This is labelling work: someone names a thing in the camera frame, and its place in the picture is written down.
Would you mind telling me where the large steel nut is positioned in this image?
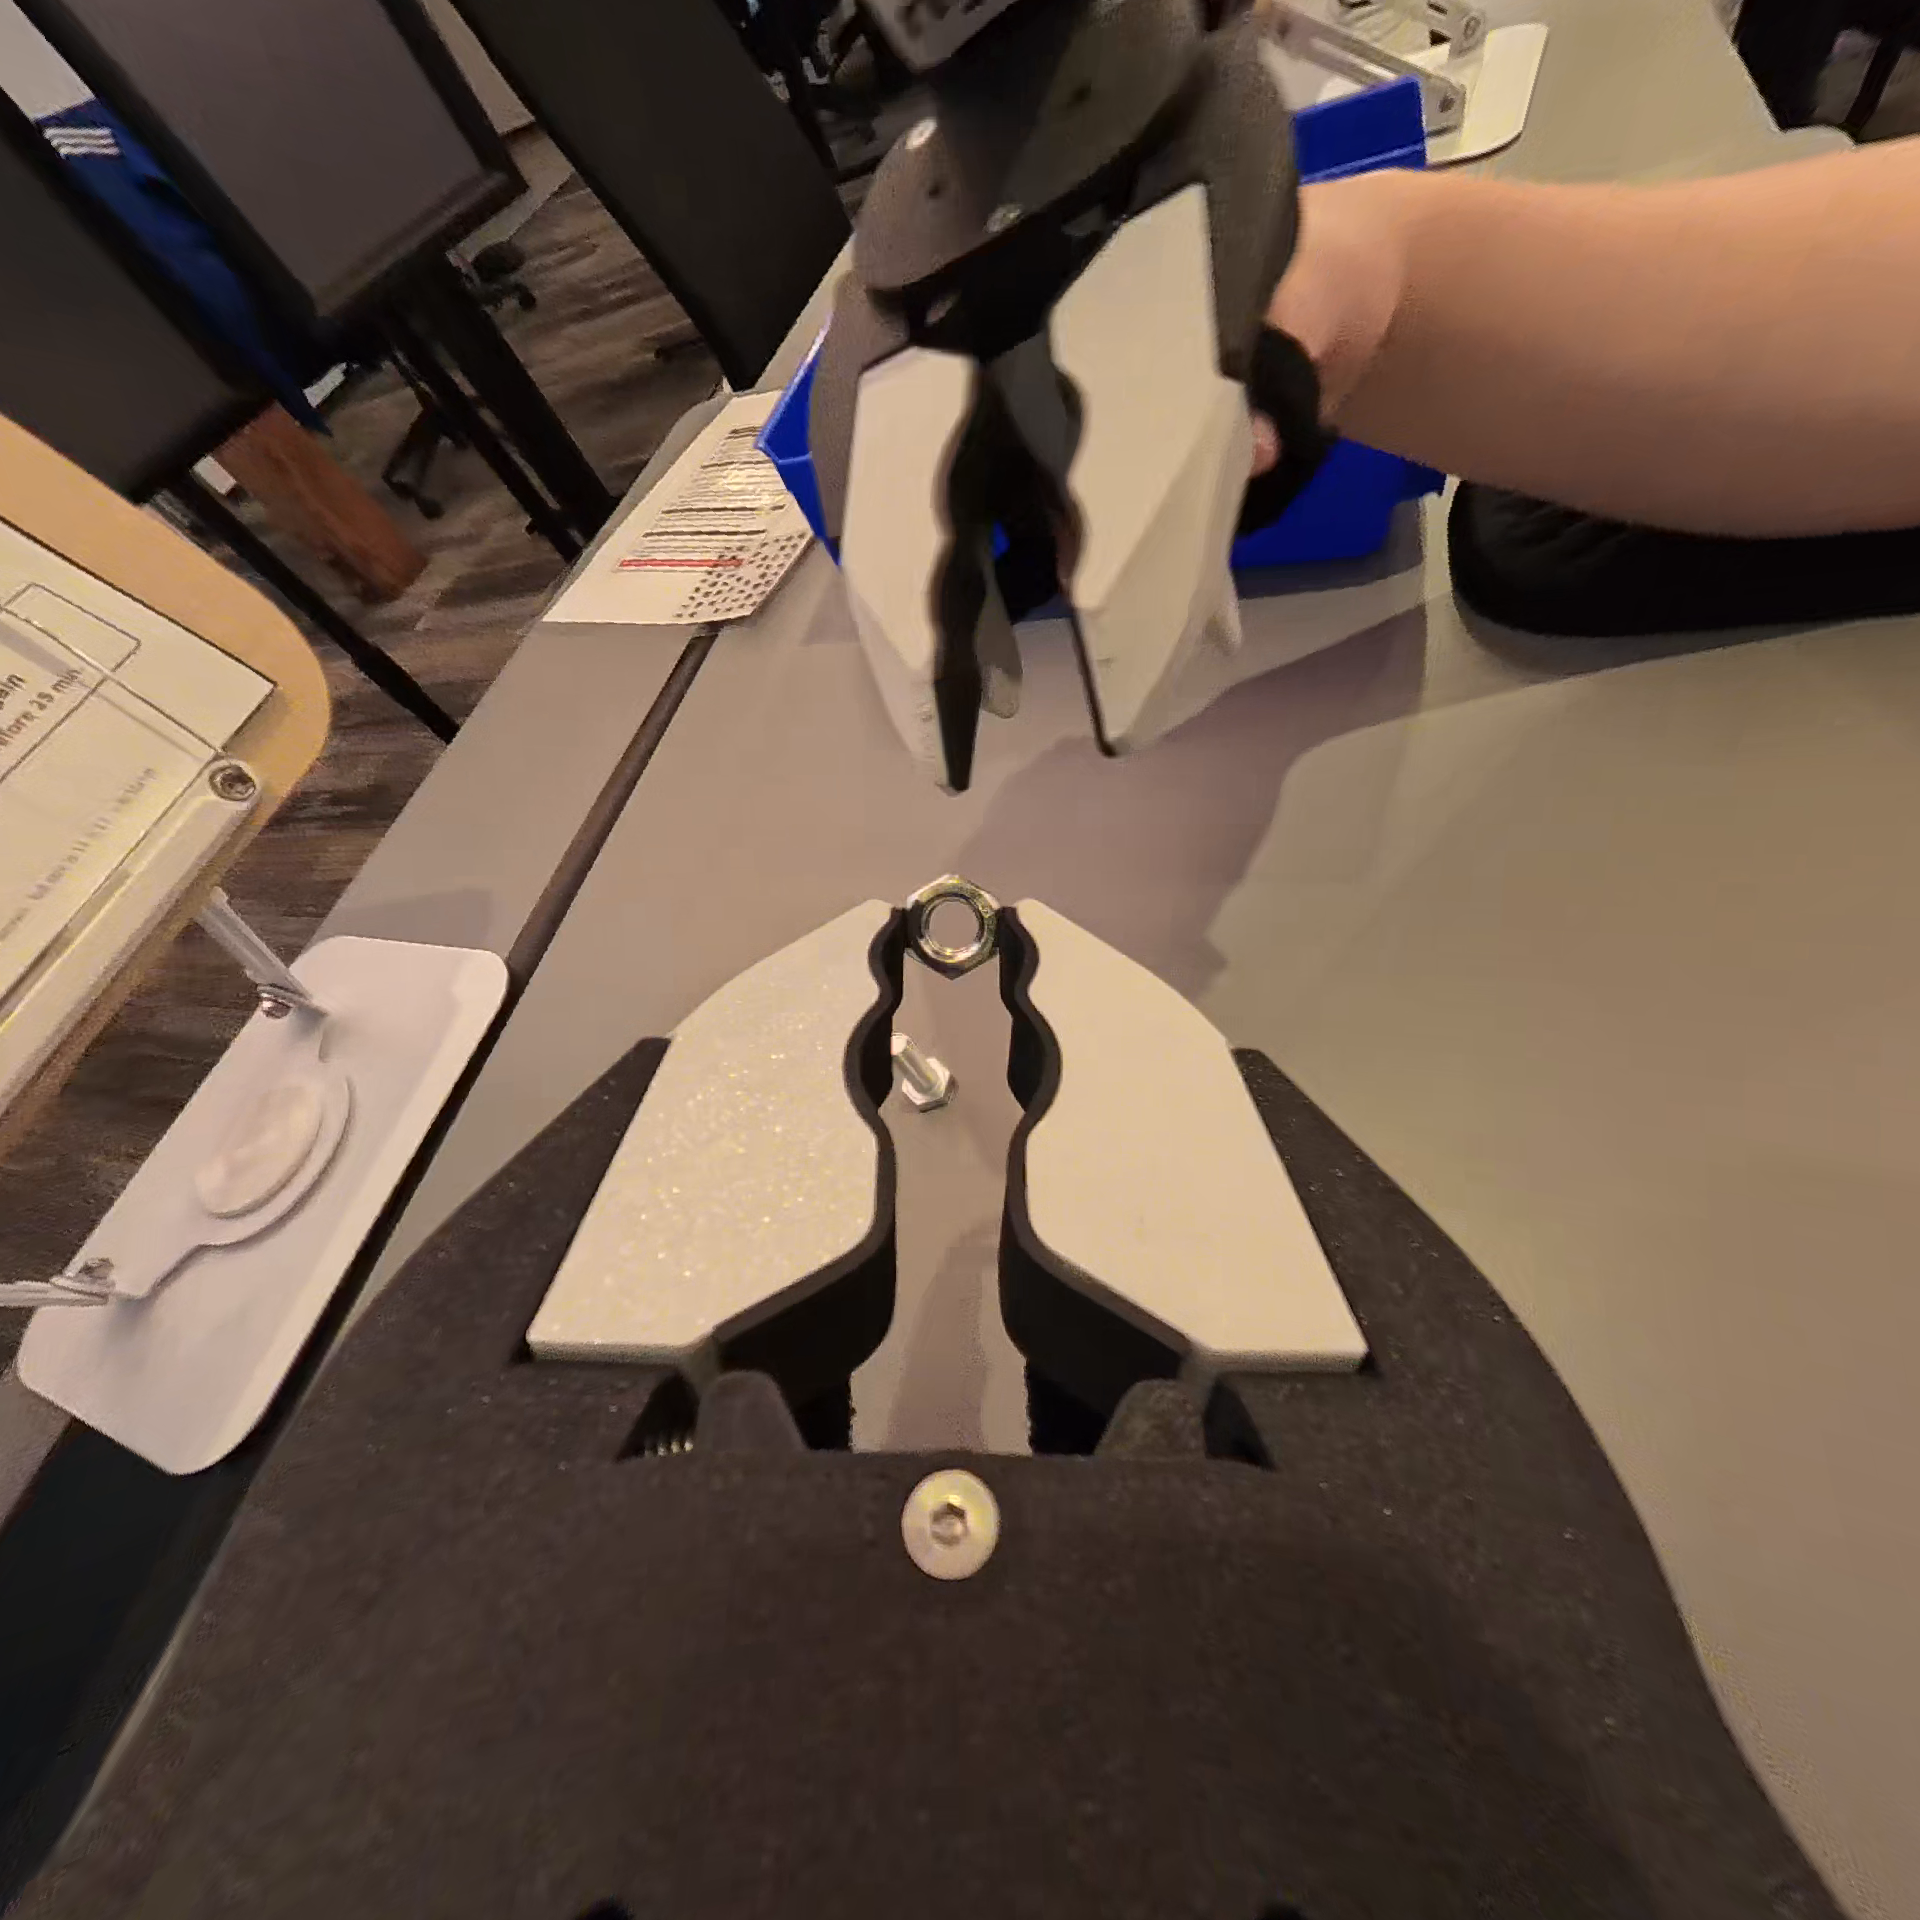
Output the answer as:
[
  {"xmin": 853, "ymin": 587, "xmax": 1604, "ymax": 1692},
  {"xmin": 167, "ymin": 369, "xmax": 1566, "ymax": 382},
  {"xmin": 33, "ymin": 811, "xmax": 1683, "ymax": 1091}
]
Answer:
[{"xmin": 904, "ymin": 874, "xmax": 1003, "ymax": 978}]

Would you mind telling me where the printed instruction poster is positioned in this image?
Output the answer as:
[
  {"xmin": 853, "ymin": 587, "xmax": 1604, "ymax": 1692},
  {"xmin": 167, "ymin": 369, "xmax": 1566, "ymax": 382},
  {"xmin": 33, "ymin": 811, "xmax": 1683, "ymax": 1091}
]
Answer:
[{"xmin": 0, "ymin": 517, "xmax": 279, "ymax": 1091}]

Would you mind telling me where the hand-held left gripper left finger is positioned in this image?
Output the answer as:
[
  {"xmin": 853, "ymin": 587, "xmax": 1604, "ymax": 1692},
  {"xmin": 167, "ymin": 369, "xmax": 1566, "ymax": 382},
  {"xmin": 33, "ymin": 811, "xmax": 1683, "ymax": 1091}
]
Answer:
[{"xmin": 525, "ymin": 898, "xmax": 905, "ymax": 1453}]

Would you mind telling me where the black panel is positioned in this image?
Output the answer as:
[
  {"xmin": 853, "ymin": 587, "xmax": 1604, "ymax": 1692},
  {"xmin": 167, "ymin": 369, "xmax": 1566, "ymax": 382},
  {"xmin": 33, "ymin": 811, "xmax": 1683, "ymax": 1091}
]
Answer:
[{"xmin": 442, "ymin": 0, "xmax": 853, "ymax": 396}]

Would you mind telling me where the person's right hand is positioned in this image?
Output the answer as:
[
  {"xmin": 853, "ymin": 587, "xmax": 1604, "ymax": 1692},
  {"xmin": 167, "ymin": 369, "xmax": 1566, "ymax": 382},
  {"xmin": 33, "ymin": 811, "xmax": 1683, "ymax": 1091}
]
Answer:
[{"xmin": 1249, "ymin": 169, "xmax": 1443, "ymax": 481}]

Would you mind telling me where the black office chair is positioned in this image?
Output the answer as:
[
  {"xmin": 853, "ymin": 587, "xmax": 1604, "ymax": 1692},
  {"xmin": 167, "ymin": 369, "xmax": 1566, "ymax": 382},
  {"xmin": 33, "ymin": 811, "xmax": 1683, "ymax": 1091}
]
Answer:
[{"xmin": 380, "ymin": 240, "xmax": 540, "ymax": 522}]

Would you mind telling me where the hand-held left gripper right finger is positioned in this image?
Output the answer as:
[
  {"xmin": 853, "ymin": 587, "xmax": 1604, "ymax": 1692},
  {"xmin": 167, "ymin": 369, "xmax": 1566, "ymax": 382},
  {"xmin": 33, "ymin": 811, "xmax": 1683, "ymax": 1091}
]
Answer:
[{"xmin": 996, "ymin": 898, "xmax": 1369, "ymax": 1453}]

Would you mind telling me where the black framed display board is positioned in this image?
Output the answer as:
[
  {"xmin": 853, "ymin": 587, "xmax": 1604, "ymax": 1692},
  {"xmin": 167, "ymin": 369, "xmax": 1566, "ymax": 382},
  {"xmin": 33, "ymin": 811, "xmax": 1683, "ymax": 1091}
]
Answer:
[{"xmin": 0, "ymin": 0, "xmax": 620, "ymax": 740}]

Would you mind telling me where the wooden board document stand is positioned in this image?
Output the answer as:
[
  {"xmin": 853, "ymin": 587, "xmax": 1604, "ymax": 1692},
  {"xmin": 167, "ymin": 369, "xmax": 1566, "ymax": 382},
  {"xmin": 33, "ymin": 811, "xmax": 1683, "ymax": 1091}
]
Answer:
[{"xmin": 0, "ymin": 411, "xmax": 512, "ymax": 1482}]

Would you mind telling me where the white base metal arm stand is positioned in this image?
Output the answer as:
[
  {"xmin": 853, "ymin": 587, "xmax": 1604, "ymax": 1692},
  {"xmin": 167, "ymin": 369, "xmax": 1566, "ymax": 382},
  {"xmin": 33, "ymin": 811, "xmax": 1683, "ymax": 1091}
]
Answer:
[{"xmin": 1266, "ymin": 0, "xmax": 1552, "ymax": 172}]

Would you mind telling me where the laminated printed instruction sheet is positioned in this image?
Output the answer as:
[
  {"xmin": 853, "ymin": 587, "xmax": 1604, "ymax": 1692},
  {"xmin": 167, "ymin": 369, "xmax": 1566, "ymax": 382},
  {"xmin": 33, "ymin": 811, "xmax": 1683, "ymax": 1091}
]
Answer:
[{"xmin": 540, "ymin": 392, "xmax": 813, "ymax": 629}]

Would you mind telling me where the blue plastic bin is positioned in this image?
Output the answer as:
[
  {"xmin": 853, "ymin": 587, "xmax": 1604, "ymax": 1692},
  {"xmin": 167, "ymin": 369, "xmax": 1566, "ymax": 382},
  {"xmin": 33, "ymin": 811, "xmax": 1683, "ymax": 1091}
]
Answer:
[{"xmin": 755, "ymin": 75, "xmax": 1454, "ymax": 620}]

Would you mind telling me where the person's right forearm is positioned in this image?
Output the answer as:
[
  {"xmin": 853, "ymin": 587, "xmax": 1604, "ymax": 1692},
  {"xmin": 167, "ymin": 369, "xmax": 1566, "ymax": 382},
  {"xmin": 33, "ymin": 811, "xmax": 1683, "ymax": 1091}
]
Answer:
[{"xmin": 1358, "ymin": 131, "xmax": 1920, "ymax": 542}]

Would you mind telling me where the wooden post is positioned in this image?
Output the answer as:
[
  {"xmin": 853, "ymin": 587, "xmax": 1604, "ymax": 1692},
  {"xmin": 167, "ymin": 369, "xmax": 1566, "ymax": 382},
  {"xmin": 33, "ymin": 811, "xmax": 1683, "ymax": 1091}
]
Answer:
[{"xmin": 208, "ymin": 402, "xmax": 430, "ymax": 605}]

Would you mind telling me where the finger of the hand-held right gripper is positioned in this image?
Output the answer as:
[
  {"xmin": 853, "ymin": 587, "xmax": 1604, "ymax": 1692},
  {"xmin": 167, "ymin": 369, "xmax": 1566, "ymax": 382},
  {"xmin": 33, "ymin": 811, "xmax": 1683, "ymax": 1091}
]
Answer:
[
  {"xmin": 833, "ymin": 344, "xmax": 1039, "ymax": 799},
  {"xmin": 1047, "ymin": 185, "xmax": 1257, "ymax": 763}
]

